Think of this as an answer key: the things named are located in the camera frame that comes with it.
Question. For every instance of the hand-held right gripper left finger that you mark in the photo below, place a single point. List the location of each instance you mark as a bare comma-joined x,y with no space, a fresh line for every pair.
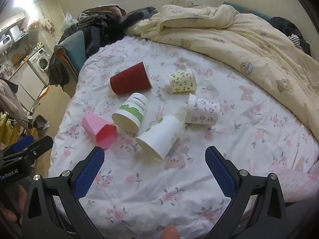
88,173

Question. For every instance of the grey trash bin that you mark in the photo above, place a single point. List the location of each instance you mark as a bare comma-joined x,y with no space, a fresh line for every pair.
39,124

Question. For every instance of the person's left hand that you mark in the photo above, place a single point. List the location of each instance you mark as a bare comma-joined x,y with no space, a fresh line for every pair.
8,212

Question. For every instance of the cream bear-print quilt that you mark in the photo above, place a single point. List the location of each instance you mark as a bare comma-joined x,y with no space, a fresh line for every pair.
249,44

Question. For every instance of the white pink-patterned paper cup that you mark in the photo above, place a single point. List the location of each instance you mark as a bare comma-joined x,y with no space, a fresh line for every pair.
203,109

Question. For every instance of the teal headboard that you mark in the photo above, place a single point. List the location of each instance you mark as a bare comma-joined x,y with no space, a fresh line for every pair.
249,10

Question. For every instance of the yellow patterned paper cup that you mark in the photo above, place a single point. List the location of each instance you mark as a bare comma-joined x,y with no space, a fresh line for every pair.
183,81

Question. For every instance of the dark cloth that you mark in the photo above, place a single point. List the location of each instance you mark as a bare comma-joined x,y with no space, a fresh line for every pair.
284,26

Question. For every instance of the striped cloth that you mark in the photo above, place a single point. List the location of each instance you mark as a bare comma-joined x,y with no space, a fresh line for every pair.
295,40

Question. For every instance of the white wall cabinet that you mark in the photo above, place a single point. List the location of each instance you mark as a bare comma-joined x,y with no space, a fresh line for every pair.
12,20

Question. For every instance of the red ribbed paper cup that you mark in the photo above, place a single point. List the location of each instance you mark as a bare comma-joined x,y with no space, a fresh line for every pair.
132,79

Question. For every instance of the cream pillow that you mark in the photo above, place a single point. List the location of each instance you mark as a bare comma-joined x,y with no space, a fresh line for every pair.
185,1

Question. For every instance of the floral white bed sheet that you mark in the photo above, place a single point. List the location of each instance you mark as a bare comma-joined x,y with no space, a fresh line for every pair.
224,142

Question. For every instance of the plain white paper cup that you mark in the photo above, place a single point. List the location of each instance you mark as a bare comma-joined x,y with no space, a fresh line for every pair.
159,134

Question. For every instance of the white green-label paper cup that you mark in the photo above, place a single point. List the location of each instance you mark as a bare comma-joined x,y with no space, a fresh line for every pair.
132,109

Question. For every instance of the yellow rack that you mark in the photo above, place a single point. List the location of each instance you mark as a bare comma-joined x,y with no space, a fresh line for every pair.
7,129

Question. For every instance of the white washing machine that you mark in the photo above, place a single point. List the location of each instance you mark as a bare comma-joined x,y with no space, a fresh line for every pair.
41,61

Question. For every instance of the pink faceted cup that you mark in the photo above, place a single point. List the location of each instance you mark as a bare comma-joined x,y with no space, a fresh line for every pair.
97,127

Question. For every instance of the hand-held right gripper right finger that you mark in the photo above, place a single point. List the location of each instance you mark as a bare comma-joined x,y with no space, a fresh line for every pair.
220,173

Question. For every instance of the beige hanging garment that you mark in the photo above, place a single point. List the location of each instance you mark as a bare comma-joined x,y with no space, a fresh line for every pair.
10,99

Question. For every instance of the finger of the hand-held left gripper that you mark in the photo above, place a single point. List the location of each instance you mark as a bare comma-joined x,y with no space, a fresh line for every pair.
22,143
41,145

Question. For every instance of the pile of dark clothes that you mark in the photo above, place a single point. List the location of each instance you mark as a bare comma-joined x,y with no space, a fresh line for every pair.
94,29

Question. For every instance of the white plastic bag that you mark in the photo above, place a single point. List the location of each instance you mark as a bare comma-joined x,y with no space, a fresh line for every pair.
67,21

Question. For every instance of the white low cabinet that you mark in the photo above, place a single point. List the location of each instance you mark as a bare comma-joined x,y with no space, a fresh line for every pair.
25,79

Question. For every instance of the white kitchen appliance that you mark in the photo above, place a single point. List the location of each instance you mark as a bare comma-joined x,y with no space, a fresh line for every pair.
10,36

